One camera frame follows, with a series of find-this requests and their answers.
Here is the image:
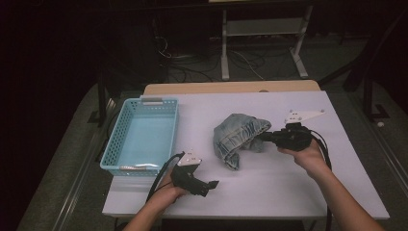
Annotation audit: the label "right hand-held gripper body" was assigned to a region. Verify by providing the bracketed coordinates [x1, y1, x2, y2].
[272, 109, 325, 153]

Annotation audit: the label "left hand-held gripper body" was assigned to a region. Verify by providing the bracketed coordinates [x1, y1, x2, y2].
[170, 149, 211, 197]

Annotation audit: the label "faded denim shorts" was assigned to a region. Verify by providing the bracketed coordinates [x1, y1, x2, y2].
[213, 113, 273, 171]

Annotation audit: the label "light blue plastic basket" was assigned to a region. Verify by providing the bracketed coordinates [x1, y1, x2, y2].
[99, 97, 180, 177]

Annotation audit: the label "person's left hand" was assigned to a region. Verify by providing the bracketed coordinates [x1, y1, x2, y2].
[150, 173, 189, 212]

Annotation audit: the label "person's right hand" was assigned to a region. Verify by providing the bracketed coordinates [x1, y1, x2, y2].
[277, 140, 333, 181]

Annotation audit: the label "black metal stand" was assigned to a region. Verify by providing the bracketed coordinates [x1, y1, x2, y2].
[88, 70, 112, 127]
[320, 9, 408, 121]

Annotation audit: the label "white metal stand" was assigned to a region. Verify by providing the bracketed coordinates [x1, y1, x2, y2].
[220, 4, 314, 81]

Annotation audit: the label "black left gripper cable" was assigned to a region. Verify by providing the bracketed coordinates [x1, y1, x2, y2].
[145, 151, 186, 204]

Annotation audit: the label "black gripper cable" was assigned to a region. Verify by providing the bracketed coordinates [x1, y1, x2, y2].
[308, 129, 334, 231]
[145, 151, 186, 204]

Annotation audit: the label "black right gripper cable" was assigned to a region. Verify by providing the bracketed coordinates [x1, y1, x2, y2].
[308, 129, 334, 231]

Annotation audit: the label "white floor cable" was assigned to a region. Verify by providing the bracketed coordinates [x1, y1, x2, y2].
[231, 50, 265, 80]

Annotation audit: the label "metal floor rail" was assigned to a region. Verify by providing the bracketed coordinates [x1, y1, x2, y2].
[51, 95, 114, 231]

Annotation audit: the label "tangle of black floor cables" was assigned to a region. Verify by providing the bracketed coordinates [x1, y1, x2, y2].
[155, 35, 268, 83]

